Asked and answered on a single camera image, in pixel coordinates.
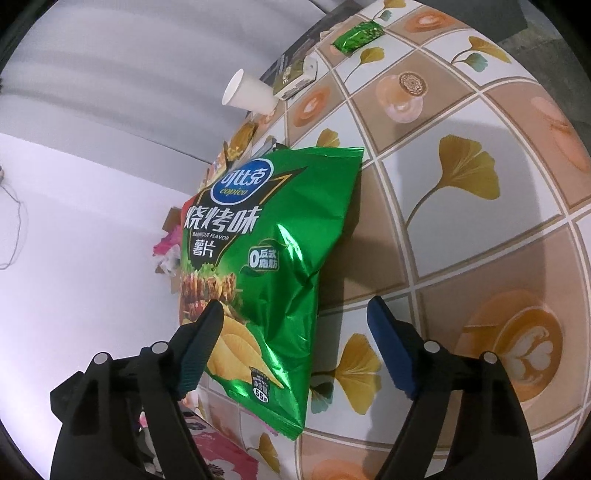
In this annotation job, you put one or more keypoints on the small green snack packet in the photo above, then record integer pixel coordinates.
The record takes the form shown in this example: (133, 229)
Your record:
(358, 37)

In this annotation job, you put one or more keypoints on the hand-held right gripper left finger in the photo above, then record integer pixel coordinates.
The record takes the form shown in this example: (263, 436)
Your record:
(198, 350)

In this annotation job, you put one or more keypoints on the small open carton box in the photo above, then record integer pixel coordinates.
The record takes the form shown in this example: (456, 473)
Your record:
(293, 78)

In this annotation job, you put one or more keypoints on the ginkgo-patterned tablecloth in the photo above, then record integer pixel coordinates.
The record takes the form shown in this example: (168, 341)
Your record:
(461, 115)

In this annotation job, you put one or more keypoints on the golden brown snack packet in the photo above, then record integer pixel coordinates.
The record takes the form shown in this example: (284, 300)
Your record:
(242, 138)

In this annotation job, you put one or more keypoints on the white paper cup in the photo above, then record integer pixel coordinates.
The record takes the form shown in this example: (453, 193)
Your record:
(251, 94)

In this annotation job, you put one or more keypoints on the brown cardboard piece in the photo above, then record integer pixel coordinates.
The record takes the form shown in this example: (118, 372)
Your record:
(171, 219)

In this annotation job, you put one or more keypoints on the pink floral cloth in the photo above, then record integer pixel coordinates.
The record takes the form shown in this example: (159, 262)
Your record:
(221, 461)

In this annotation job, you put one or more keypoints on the green potato chips bag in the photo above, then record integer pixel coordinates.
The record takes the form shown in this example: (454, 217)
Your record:
(277, 240)

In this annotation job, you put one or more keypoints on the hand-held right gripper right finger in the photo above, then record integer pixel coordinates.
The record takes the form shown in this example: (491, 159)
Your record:
(392, 355)

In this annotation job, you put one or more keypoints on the grey curtain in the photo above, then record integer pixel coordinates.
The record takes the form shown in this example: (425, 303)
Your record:
(115, 69)

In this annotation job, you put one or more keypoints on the pink crumpled wrapper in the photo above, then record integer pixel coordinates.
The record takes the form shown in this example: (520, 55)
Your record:
(167, 240)

